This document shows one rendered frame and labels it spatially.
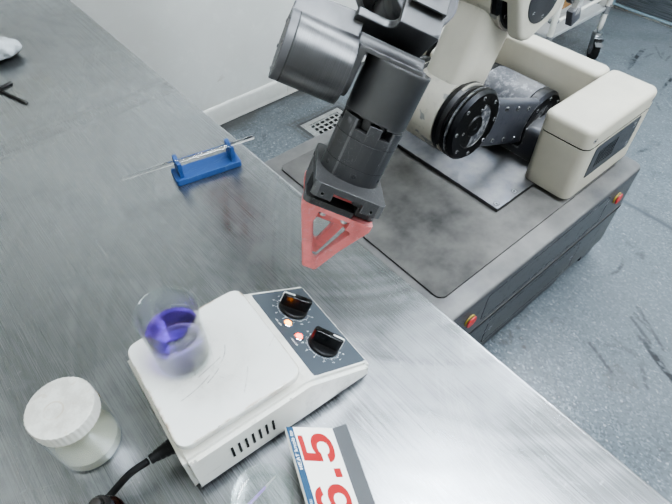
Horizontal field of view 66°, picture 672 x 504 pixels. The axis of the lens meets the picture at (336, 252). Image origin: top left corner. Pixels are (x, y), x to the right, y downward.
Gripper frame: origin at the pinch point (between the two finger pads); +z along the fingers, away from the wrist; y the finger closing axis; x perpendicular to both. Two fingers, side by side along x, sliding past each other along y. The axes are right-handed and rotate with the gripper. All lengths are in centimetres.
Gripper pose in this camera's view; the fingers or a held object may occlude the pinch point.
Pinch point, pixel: (312, 251)
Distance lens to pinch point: 52.2
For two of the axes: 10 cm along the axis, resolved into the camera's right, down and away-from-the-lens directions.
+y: 0.1, 5.0, -8.7
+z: -4.0, 8.0, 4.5
